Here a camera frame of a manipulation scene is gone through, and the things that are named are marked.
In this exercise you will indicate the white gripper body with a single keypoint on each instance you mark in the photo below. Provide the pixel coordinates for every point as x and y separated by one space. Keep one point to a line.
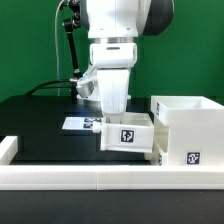
113 90

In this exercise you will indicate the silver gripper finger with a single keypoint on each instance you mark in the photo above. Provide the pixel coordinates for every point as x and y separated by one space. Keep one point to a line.
114 119

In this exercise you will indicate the white drawer box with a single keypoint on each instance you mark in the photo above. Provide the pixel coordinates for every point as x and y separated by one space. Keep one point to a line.
158 156
134 134

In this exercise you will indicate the white drawer cabinet frame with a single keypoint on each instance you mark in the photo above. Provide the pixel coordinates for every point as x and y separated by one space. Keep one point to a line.
190 128

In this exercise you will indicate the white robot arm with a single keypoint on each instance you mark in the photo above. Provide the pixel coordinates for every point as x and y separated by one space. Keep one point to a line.
113 26

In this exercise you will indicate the white marker plate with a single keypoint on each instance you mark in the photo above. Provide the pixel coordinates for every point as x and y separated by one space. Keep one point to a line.
80 123

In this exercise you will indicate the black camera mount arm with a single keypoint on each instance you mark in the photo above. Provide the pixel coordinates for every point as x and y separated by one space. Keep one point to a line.
70 25

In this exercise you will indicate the white front boundary rail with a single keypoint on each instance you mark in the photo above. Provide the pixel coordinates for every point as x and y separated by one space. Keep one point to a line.
33 177

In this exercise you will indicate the white boundary rail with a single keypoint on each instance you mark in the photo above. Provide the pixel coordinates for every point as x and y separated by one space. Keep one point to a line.
33 177
8 149

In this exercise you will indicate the white left boundary rail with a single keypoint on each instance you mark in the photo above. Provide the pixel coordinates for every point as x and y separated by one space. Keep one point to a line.
8 149

